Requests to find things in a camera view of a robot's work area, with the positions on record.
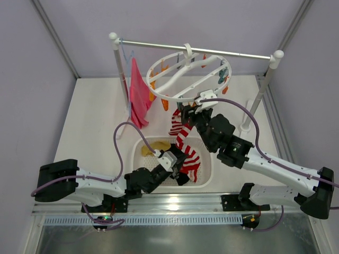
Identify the white slotted cable duct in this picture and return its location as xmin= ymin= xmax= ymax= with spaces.
xmin=43 ymin=214 xmax=243 ymax=226

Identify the white round clip hanger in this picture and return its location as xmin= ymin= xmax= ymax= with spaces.
xmin=146 ymin=43 xmax=233 ymax=103

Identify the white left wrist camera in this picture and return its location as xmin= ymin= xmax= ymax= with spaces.
xmin=155 ymin=150 xmax=177 ymax=171

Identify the pink towel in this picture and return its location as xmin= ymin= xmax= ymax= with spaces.
xmin=130 ymin=58 xmax=152 ymax=129

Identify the white metal clothes rack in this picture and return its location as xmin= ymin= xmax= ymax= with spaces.
xmin=108 ymin=32 xmax=285 ymax=139

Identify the white perforated plastic basket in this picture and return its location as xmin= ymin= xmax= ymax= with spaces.
xmin=130 ymin=137 xmax=213 ymax=193

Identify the blue wire hanger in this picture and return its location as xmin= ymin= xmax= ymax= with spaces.
xmin=120 ymin=38 xmax=135 ymax=120

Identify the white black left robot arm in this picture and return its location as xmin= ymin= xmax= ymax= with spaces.
xmin=31 ymin=150 xmax=187 ymax=207

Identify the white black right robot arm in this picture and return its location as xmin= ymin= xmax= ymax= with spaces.
xmin=177 ymin=95 xmax=338 ymax=220

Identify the aluminium mounting rail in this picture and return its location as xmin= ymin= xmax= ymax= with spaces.
xmin=31 ymin=192 xmax=322 ymax=213

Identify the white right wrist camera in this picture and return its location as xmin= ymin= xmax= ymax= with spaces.
xmin=195 ymin=89 xmax=218 ymax=114

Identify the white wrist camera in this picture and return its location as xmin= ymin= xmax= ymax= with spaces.
xmin=155 ymin=150 xmax=177 ymax=171
xmin=195 ymin=89 xmax=218 ymax=114

